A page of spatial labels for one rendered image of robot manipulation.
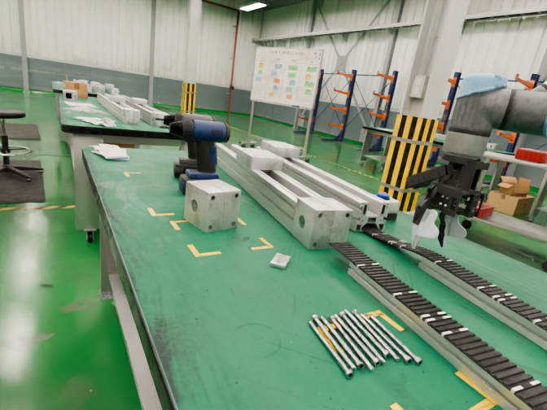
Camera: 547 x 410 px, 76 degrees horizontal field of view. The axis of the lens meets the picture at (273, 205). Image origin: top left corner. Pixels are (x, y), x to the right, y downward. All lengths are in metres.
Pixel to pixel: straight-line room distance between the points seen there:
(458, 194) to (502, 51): 8.78
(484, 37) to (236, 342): 9.53
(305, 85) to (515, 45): 4.78
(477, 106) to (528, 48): 8.52
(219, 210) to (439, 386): 0.53
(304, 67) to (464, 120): 5.86
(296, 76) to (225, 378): 6.33
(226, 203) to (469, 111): 0.52
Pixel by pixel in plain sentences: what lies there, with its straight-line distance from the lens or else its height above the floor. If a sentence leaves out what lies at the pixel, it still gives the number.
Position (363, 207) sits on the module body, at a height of 0.85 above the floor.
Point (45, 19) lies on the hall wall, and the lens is 15.61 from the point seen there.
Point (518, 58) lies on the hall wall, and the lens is 9.30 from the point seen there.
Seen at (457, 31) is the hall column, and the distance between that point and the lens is 4.34.
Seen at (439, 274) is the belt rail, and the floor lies 0.79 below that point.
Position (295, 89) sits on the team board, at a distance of 6.60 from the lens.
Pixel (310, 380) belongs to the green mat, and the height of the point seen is 0.78.
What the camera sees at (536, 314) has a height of 0.81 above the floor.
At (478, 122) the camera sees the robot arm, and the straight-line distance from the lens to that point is 0.76.
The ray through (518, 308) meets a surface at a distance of 0.74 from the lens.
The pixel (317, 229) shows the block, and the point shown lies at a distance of 0.78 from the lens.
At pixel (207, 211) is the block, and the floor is 0.83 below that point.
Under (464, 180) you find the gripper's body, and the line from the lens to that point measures 0.77.
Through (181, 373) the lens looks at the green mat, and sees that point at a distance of 0.45.
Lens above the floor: 1.09
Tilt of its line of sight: 17 degrees down
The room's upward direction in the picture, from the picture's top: 9 degrees clockwise
